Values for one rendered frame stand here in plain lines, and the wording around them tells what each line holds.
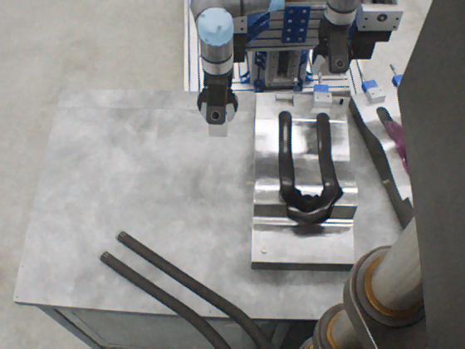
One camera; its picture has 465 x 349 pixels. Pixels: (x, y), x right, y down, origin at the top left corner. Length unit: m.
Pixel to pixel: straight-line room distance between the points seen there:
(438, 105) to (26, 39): 2.97
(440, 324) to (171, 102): 1.41
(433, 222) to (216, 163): 1.23
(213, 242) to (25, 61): 1.93
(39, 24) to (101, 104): 1.62
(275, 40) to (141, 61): 1.12
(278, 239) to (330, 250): 0.13
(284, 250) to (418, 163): 1.02
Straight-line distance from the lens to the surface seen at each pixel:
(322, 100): 1.49
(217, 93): 1.24
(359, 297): 0.58
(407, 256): 0.47
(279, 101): 1.54
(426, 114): 0.31
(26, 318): 2.31
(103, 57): 2.90
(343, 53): 1.29
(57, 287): 1.42
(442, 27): 0.29
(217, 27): 1.12
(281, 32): 1.85
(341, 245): 1.35
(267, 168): 1.36
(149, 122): 1.59
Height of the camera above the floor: 2.09
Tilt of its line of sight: 60 degrees down
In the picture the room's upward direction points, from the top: straight up
